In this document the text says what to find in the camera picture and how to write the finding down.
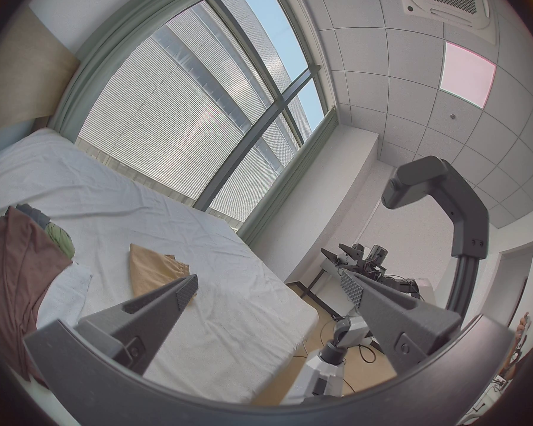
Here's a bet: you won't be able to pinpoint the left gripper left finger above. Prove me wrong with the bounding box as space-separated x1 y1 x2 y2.
77 274 200 377

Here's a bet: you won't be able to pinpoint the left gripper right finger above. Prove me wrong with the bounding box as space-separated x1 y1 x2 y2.
340 270 463 377

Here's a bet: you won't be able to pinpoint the tan shorts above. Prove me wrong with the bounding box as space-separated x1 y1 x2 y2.
129 243 197 301

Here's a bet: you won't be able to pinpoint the bed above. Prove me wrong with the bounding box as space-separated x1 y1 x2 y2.
0 5 319 406

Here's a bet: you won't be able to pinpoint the black equipment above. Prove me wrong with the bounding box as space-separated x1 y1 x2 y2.
321 243 411 285

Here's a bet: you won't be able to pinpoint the white garment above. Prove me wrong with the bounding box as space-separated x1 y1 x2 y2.
36 262 93 328

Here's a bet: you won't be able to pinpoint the green garment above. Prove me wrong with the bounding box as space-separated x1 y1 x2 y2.
44 222 76 259

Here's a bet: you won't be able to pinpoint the brown garment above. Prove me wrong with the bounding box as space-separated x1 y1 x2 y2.
0 206 74 383

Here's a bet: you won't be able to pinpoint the black garment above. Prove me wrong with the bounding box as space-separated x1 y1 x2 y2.
15 202 50 230

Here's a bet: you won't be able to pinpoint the window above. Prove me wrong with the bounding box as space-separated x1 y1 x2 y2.
73 0 336 234

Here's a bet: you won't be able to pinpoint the square ceiling light panel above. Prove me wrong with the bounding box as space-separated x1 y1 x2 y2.
440 41 498 109

